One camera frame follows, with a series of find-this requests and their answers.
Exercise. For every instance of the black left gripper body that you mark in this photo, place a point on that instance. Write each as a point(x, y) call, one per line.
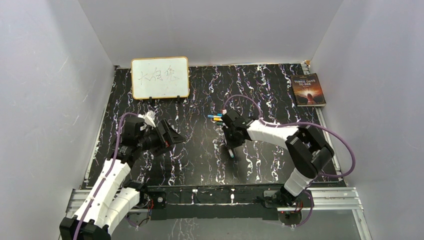
point(152, 140)

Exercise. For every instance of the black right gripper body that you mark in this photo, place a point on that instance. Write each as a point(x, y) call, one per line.
point(232, 140)

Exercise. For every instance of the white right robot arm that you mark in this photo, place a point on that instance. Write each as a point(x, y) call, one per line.
point(308, 149)

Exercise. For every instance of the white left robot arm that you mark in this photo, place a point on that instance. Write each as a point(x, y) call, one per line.
point(112, 197)

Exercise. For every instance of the small whiteboard with writing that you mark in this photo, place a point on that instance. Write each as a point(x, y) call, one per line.
point(160, 78)

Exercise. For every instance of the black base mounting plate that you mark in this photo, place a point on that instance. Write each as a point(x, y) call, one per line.
point(259, 209)

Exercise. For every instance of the dark paperback book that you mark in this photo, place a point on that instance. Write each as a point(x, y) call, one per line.
point(307, 90)

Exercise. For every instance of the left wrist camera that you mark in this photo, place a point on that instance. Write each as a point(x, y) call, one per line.
point(149, 118)

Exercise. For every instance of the aluminium frame rail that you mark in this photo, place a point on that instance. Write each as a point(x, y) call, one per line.
point(324, 198)

